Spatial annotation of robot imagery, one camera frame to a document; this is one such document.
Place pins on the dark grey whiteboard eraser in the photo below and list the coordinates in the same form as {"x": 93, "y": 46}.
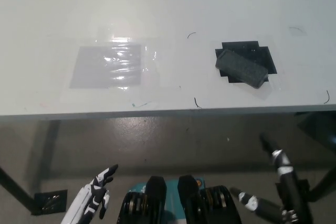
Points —
{"x": 241, "y": 68}

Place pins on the black table leg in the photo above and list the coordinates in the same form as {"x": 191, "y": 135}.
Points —
{"x": 15, "y": 187}
{"x": 325, "y": 182}

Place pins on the clear plastic tape film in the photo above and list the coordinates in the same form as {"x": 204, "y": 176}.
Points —
{"x": 157, "y": 77}

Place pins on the black tape marked spot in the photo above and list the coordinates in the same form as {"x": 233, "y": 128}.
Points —
{"x": 262, "y": 51}

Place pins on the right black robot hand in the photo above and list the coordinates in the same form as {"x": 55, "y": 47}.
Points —
{"x": 290, "y": 182}

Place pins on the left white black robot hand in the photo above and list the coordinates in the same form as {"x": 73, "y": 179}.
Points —
{"x": 89, "y": 197}

